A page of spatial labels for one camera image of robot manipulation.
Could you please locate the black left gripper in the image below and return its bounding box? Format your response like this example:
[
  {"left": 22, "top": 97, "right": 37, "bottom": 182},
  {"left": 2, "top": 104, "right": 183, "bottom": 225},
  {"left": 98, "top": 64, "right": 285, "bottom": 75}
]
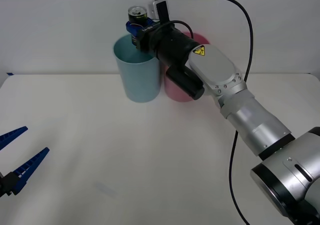
[{"left": 0, "top": 126, "right": 50, "bottom": 198}]

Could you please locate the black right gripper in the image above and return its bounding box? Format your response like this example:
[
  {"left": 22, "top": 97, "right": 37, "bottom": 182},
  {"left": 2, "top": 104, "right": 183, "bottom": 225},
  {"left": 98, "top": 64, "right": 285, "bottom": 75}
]
[{"left": 125, "top": 16, "right": 166, "bottom": 54}]

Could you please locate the black drink can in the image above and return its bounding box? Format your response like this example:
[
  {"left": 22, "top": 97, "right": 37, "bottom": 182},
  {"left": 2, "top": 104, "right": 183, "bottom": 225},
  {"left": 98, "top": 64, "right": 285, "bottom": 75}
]
[{"left": 127, "top": 5, "right": 148, "bottom": 45}]

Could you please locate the pale blue plastic bin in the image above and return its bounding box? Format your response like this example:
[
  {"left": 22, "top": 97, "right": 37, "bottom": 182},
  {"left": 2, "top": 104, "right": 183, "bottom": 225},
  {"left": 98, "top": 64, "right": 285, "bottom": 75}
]
[{"left": 112, "top": 33, "right": 162, "bottom": 104}]

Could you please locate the pink plastic bin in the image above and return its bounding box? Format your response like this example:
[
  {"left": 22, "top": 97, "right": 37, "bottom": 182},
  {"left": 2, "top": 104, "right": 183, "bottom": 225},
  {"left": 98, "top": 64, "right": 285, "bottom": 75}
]
[{"left": 163, "top": 31, "right": 212, "bottom": 103}]

